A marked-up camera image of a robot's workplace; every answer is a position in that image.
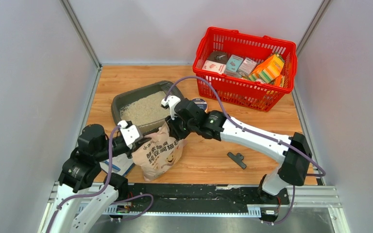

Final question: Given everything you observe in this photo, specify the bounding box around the yellow tape roll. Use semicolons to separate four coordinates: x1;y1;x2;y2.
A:
192;98;208;113

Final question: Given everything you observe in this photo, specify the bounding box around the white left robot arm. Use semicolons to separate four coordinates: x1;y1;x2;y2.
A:
42;120;150;233

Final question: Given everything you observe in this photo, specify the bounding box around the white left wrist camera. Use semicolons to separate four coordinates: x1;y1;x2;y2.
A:
117;120;143;149

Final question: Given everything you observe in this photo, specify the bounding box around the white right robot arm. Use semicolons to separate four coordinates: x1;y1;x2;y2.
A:
161;96;311;203

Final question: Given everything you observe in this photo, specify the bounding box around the grey litter box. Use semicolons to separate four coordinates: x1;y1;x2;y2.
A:
111;81;184;133

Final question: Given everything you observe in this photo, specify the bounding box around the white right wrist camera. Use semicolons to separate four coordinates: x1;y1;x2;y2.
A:
161;95;181;120

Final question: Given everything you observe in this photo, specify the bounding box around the black mounting rail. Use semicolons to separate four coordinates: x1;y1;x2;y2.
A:
126;183;290;214

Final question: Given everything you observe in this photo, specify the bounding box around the blue razor box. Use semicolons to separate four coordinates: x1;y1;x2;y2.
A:
112;154;135;177

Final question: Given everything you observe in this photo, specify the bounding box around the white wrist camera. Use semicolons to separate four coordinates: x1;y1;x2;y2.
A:
161;95;181;120
117;120;143;149

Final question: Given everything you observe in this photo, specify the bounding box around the white Kamenoko sponge pack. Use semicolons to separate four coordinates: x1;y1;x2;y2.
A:
202;60;226;74

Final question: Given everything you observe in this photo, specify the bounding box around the red shopping basket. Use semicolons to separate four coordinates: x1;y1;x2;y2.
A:
192;27;298;112

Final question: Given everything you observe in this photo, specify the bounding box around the teal sponge pack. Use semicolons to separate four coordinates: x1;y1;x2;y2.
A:
226;54;244;72

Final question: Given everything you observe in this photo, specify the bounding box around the black bag clip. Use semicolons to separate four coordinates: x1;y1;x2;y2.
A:
227;152;247;169

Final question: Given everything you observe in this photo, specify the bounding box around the orange sponge pack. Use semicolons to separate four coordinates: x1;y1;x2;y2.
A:
248;53;285;86

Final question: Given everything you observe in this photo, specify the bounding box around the pink cat litter bag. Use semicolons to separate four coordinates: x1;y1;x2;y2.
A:
132;123;186;182

